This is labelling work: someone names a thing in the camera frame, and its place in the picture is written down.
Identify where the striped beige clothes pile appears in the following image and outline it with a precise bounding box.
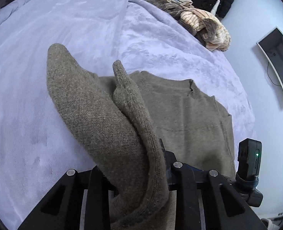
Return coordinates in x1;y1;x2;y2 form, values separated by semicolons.
144;0;231;51

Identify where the black camera box green light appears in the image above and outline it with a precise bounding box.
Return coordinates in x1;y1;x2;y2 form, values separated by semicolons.
237;138;262;181

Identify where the lavender plush bed blanket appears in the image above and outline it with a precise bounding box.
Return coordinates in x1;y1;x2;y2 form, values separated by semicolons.
0;0;255;229

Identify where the black monitor cable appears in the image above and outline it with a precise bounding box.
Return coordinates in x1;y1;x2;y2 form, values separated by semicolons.
266;61;282;87

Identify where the olive brown knit sweater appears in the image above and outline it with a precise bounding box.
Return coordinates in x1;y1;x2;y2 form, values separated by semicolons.
47;44;235;229

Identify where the wall mounted flat monitor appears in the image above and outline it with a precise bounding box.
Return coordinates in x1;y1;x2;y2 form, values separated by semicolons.
257;27;283;90

